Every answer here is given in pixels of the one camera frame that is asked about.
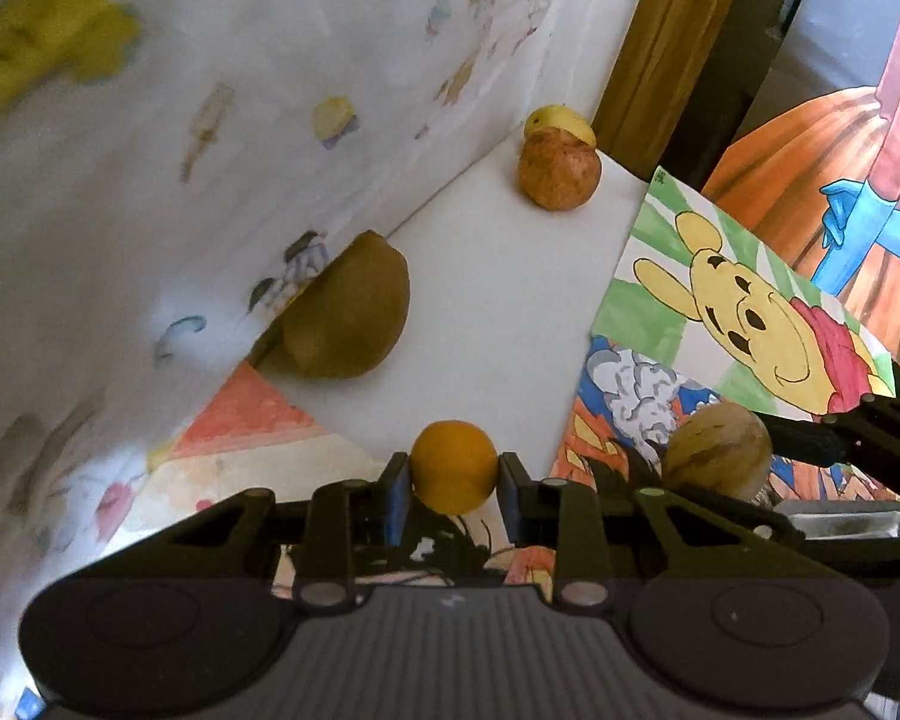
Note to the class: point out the orange dress poster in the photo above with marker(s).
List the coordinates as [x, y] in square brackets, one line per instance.
[780, 165]

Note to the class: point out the small yellow orange fruit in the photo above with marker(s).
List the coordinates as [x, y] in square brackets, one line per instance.
[454, 465]

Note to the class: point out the colourful comic drawing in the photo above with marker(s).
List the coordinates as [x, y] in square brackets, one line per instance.
[622, 390]

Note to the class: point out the brown round fruit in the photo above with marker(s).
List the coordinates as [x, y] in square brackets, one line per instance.
[345, 315]

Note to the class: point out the wooden post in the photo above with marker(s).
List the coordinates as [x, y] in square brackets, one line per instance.
[667, 37]

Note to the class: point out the orange triangle drawing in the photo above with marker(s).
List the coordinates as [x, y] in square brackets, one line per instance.
[247, 420]

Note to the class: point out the red apple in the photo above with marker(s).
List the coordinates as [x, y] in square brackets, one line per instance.
[559, 172]

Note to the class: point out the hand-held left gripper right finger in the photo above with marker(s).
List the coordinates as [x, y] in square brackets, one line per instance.
[508, 499]

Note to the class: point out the striped round melon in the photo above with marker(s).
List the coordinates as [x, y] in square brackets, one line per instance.
[712, 450]

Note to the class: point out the metal tray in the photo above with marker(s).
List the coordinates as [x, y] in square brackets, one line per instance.
[847, 523]

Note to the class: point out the small yellow pear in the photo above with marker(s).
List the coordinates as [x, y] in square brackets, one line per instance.
[555, 120]

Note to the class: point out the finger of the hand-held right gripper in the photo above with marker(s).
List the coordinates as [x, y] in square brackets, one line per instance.
[870, 556]
[802, 441]

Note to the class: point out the yellow bear drawing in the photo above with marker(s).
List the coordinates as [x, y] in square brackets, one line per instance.
[682, 300]

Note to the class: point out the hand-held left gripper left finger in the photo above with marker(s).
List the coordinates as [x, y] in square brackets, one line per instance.
[397, 499]

